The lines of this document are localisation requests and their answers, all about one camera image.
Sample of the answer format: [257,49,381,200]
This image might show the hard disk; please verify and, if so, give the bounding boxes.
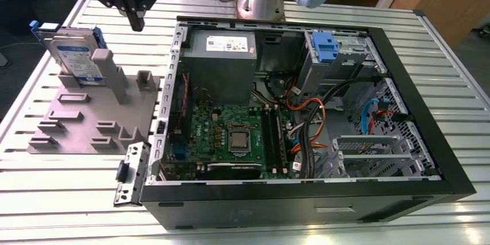
[30,20,109,87]

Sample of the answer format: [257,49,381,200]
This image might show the metal disk bay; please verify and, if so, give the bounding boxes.
[332,134,441,178]

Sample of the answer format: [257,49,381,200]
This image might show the grey power supply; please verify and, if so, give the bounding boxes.
[179,29,258,107]

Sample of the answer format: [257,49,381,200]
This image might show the grey parts rack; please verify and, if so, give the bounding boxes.
[26,49,162,155]

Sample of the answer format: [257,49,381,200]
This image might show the blue plastic drive latch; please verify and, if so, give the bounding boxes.
[312,31,341,64]

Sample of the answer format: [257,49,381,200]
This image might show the green motherboard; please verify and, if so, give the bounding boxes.
[165,104,300,181]

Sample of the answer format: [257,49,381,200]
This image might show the metal drive cage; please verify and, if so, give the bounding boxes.
[298,29,386,96]

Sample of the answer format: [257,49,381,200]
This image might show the silver CPU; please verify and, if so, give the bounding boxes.
[229,131,253,150]

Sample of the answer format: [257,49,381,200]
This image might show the CPU socket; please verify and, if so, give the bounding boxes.
[226,123,257,157]

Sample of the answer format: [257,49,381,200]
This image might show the black RAM slot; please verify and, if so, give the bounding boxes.
[264,104,280,174]
[274,104,289,173]

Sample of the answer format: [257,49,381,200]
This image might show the black graphics card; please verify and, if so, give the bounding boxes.
[195,162,265,181]

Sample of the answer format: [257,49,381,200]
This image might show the black PC case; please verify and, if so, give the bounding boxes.
[139,15,478,231]

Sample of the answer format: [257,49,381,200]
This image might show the black chair base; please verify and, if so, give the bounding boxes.
[472,21,490,38]

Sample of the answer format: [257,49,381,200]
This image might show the thin red wire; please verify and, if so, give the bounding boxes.
[181,72,191,117]

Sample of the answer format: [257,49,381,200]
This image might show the orange wire bundle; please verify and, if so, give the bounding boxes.
[285,97,332,155]

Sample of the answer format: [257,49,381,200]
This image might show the metal card retention bracket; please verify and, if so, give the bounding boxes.
[114,141,153,207]

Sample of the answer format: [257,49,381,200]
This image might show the thick black cable bundle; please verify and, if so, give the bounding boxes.
[297,75,385,179]

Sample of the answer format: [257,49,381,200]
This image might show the blue data wire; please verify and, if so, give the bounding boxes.
[361,99,384,136]

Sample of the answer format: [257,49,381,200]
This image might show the red black power wire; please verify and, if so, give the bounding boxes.
[373,109,413,124]

